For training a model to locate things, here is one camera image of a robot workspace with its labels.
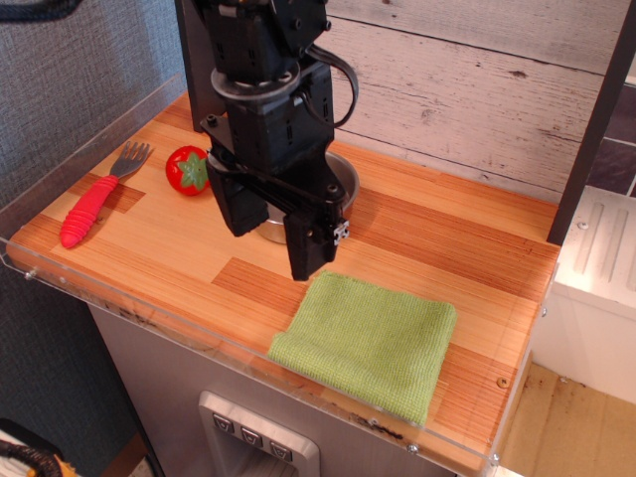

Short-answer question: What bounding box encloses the white plastic side unit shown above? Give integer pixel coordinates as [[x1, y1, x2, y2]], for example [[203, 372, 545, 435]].
[[531, 187, 635, 402]]

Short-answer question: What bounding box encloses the red toy tomato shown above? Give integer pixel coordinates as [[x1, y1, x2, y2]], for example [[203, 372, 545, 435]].
[[165, 145, 210, 196]]

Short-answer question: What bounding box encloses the stainless steel pot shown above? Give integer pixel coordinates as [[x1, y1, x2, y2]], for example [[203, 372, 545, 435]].
[[255, 151, 360, 244]]

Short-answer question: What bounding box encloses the dark right frame post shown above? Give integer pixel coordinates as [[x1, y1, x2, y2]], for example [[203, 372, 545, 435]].
[[547, 1, 635, 245]]

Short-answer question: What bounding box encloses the silver dispenser button panel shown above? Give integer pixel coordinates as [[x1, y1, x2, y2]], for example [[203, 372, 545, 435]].
[[199, 391, 321, 476]]

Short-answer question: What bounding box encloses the dark frame post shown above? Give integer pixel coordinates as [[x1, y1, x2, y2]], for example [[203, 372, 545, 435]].
[[547, 1, 635, 245], [175, 0, 225, 132]]

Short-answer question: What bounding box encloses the yellow black object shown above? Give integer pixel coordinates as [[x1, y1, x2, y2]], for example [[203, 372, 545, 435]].
[[1, 435, 78, 476]]

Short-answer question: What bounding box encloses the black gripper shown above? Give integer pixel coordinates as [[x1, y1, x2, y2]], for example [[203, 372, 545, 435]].
[[202, 62, 348, 281]]

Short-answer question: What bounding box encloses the grey toy cabinet front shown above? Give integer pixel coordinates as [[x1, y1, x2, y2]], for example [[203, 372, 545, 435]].
[[90, 306, 450, 476]]

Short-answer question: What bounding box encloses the red handled toy fork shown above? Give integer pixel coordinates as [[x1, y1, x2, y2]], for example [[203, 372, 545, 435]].
[[60, 142, 150, 248]]

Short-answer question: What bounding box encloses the green towel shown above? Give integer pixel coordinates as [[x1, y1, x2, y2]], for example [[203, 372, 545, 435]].
[[267, 271, 457, 425]]

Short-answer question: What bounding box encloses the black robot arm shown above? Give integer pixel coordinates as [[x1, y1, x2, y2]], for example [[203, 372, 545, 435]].
[[196, 1, 359, 281]]

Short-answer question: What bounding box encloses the black braided cable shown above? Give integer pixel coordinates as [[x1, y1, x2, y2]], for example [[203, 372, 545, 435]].
[[0, 0, 85, 22]]

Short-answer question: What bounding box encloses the dark left frame post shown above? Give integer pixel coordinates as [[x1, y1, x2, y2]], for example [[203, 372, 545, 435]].
[[175, 0, 225, 132]]

